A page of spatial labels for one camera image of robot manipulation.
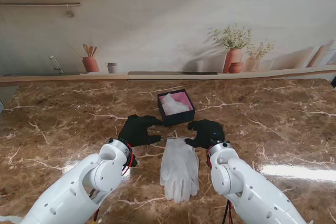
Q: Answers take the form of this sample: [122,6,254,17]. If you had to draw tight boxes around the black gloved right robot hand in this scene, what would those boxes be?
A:
[183,119,227,150]

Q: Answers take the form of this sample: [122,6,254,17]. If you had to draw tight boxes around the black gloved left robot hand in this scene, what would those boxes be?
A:
[117,114,165,148]

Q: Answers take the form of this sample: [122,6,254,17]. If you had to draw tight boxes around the black box with pink inside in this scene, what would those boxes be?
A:
[156,89,196,127]

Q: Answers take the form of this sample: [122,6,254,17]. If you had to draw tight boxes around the printed kitchen scene backdrop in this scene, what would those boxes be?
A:
[0,0,336,87]

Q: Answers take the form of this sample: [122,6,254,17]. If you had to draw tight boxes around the red and black right arm cables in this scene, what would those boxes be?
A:
[206,147,236,224]

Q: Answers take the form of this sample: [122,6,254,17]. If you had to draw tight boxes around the red and black arm cables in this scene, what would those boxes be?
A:
[89,142,139,224]
[206,147,236,224]

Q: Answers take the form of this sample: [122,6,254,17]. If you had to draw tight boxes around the red and black left arm cables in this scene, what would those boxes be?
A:
[89,142,139,224]

